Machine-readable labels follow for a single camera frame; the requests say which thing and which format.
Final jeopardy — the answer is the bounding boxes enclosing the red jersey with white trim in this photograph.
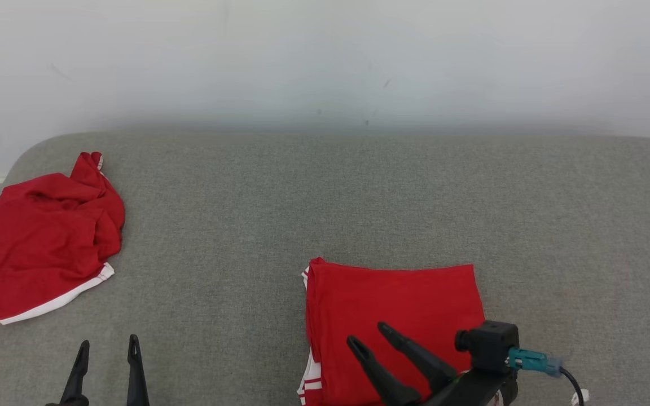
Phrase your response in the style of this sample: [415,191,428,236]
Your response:
[297,257,486,406]

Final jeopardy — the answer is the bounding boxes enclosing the teal cable connector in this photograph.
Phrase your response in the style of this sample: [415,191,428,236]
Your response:
[507,347,564,377]

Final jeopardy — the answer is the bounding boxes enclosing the grey fabric sofa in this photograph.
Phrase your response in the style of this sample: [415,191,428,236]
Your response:
[0,131,650,406]

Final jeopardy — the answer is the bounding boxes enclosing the thin black camera cable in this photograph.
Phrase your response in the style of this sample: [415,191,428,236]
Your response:
[559,367,585,406]

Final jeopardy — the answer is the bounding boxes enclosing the red shorts with white stripe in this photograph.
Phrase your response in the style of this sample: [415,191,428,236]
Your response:
[0,151,126,326]

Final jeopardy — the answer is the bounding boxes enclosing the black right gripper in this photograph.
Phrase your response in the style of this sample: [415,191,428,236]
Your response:
[346,322,520,406]

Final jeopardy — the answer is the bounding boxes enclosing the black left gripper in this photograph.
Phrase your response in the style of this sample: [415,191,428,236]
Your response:
[45,334,150,406]

